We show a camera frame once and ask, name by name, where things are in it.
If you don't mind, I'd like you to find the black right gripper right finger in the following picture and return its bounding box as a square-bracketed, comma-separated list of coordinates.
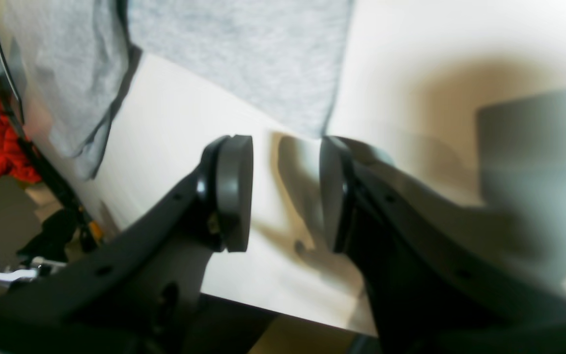
[319, 136, 566, 354]

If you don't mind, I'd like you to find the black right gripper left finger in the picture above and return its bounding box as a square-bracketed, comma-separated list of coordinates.
[0, 135, 254, 354]

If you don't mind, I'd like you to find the grey T-shirt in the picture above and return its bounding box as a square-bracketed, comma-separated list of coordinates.
[5, 0, 353, 180]

